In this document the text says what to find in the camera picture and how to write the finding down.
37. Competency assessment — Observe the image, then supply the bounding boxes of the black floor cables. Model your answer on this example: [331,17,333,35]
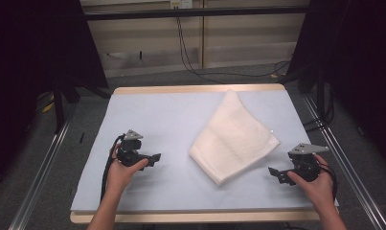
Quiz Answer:
[175,15,292,85]

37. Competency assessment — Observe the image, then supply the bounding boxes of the light blue mat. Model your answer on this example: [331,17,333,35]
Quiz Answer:
[70,89,339,214]

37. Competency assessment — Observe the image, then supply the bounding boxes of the person's right hand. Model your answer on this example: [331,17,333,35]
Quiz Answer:
[286,152,337,209]

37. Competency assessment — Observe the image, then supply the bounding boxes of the yellow floor item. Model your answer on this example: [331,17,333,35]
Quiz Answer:
[41,101,57,114]

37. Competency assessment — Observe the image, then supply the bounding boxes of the white wall socket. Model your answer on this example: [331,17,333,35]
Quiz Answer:
[169,0,194,10]

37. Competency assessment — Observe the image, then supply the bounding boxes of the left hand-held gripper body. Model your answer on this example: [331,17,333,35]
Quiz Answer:
[117,128,150,168]

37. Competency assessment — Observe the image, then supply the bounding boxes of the black stand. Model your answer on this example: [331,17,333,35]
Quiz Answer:
[51,78,112,135]

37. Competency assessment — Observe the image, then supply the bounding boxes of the metal floor rail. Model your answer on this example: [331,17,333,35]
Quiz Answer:
[8,106,78,230]
[301,94,386,230]

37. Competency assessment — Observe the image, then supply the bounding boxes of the dark curtain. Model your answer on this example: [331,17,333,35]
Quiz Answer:
[285,0,386,169]
[0,0,109,193]

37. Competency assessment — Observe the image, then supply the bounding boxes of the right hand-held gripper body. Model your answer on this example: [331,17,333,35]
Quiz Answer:
[287,143,330,183]

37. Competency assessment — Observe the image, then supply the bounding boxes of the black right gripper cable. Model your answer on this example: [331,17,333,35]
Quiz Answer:
[318,162,339,203]

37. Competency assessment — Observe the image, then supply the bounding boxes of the person's left hand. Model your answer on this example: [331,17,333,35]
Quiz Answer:
[106,142,149,195]

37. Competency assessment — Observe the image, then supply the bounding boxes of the white towel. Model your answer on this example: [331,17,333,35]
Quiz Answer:
[188,89,282,186]

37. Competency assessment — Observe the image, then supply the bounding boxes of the wooden table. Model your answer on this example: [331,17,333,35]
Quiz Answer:
[69,83,340,224]

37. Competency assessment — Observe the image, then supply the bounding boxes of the black horizontal bar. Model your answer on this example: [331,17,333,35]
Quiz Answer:
[84,5,310,22]

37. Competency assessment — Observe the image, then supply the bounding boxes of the bundle of black cables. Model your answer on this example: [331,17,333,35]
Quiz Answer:
[303,90,336,134]

